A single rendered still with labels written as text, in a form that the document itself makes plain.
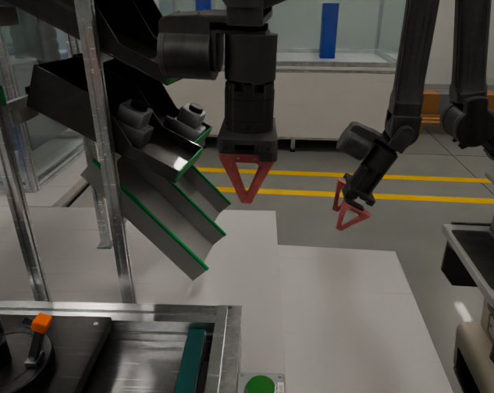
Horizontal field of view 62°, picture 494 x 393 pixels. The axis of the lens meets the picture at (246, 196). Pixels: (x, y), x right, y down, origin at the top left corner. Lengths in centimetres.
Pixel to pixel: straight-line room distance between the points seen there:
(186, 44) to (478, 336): 87
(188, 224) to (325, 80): 361
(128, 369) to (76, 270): 42
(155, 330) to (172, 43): 50
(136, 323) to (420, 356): 53
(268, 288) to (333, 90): 356
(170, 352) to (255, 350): 17
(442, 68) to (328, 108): 526
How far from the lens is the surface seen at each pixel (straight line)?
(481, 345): 105
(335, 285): 101
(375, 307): 97
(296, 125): 445
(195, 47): 46
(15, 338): 76
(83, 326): 77
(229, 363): 68
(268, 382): 64
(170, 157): 76
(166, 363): 75
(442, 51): 938
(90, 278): 108
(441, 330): 234
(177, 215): 87
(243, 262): 106
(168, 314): 77
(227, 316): 76
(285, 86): 436
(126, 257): 78
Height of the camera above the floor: 146
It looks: 25 degrees down
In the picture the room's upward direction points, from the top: straight up
